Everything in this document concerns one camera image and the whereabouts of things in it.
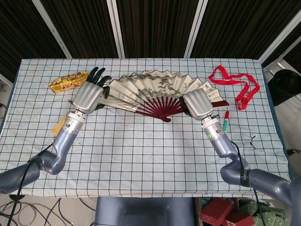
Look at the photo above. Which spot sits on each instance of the blue checked tablecloth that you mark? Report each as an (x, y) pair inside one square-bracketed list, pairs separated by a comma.
[(141, 153)]

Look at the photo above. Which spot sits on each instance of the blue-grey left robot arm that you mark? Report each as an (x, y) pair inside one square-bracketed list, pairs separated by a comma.
[(63, 141)]

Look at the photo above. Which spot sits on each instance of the blue-grey robot torso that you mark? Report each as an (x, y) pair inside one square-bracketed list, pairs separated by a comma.
[(141, 212)]

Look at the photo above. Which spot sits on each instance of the white partition post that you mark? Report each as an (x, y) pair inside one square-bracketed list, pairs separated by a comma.
[(195, 30), (116, 30), (279, 38), (54, 29)]

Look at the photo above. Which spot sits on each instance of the black round bin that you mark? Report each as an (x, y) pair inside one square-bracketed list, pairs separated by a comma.
[(285, 87)]

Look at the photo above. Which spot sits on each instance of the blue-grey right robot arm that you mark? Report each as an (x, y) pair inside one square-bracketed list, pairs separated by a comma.
[(221, 146)]

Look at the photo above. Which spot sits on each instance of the green patterned bag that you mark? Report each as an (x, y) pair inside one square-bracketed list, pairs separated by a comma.
[(270, 212)]

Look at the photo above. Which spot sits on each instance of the gold snack package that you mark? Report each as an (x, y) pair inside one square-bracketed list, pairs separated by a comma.
[(67, 82)]

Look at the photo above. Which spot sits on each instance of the red and green marker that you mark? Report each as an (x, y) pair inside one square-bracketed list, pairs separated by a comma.
[(226, 121)]

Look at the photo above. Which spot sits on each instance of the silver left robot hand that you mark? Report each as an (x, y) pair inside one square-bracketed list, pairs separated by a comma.
[(88, 96)]

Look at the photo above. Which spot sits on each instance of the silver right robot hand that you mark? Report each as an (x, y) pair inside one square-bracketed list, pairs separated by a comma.
[(198, 103)]

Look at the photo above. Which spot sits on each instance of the paper folding fan red ribs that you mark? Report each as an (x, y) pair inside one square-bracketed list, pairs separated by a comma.
[(145, 89)]

